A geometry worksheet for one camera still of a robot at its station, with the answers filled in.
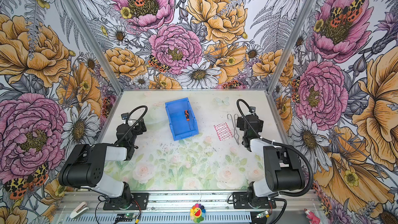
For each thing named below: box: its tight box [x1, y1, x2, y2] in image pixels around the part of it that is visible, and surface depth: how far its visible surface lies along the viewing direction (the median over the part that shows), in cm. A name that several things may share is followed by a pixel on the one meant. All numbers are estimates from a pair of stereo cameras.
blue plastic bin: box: [164, 97, 199, 142], surface depth 104 cm
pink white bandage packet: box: [213, 121, 234, 142], surface depth 101 cm
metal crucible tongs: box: [226, 113, 239, 146], surface depth 101 cm
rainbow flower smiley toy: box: [189, 203, 207, 224], surface depth 72 cm
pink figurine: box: [303, 208, 321, 224], surface depth 70 cm
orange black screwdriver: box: [184, 109, 191, 122], surface depth 107 cm
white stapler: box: [69, 201, 90, 219], surface depth 72 cm
